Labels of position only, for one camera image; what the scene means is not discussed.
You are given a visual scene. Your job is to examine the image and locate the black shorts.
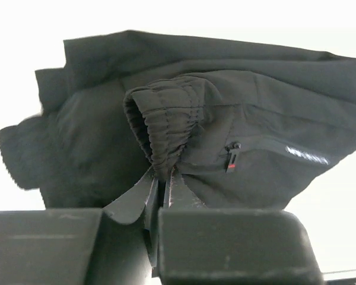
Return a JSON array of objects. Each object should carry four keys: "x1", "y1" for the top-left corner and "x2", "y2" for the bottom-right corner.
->
[{"x1": 0, "y1": 30, "x2": 356, "y2": 210}]

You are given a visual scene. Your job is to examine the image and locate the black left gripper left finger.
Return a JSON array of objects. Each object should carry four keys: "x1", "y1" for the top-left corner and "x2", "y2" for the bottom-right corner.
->
[{"x1": 0, "y1": 169, "x2": 158, "y2": 285}]

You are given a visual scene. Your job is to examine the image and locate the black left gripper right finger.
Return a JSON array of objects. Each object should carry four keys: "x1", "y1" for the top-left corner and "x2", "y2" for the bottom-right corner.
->
[{"x1": 158, "y1": 169, "x2": 323, "y2": 284}]

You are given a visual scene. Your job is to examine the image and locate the aluminium table edge rail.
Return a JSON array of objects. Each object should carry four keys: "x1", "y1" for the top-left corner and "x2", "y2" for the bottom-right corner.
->
[{"x1": 323, "y1": 269, "x2": 356, "y2": 285}]

